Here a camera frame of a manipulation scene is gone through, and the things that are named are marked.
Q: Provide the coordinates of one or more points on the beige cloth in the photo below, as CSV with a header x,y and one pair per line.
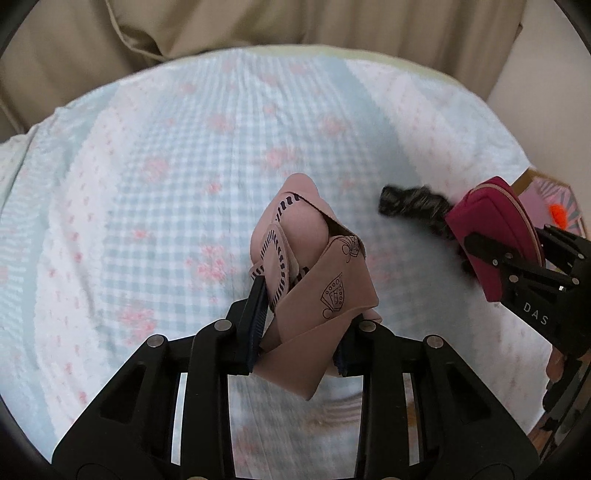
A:
x,y
231,27

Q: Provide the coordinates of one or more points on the orange fluffy toy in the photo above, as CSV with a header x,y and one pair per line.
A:
x,y
557,212

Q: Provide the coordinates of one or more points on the black fuzzy scrunchie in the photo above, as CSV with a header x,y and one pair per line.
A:
x,y
415,205

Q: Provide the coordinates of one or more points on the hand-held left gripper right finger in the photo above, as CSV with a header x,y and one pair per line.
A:
x,y
344,360

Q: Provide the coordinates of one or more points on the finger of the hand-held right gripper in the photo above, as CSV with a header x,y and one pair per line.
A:
x,y
490,254
565,249

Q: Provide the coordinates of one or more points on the pink printed fabric pouch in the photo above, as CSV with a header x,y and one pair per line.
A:
x,y
318,277

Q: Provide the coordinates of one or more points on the person's right hand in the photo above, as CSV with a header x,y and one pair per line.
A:
x,y
555,367

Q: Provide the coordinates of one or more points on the checked floral blanket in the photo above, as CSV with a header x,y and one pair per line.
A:
x,y
161,184

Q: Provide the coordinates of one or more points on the maroon zipper pouch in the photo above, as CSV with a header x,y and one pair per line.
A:
x,y
489,217

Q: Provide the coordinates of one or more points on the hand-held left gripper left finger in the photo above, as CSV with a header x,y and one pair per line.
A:
x,y
255,316

